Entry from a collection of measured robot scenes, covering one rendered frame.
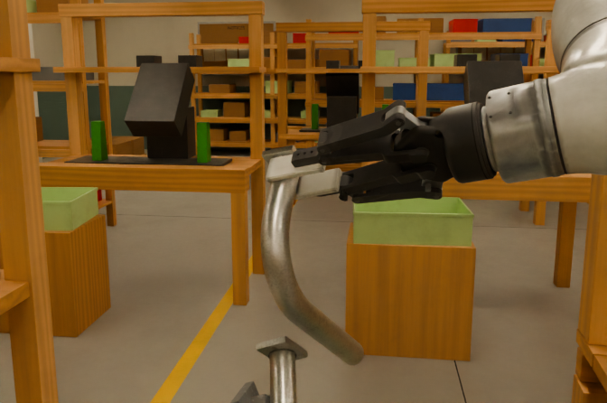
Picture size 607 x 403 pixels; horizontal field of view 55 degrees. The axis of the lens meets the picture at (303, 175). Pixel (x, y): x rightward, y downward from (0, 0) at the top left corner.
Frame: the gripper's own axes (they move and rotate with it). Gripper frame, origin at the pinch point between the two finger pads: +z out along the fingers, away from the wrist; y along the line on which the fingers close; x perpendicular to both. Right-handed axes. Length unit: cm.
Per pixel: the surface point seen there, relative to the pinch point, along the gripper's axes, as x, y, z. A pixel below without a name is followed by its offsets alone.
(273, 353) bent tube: 14.9, -12.7, 7.9
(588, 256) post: -39, -88, -24
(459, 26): -594, -425, 92
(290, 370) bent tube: 16.5, -13.6, 5.8
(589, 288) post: -32, -91, -23
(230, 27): -815, -446, 526
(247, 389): 19.1, -12.6, 10.2
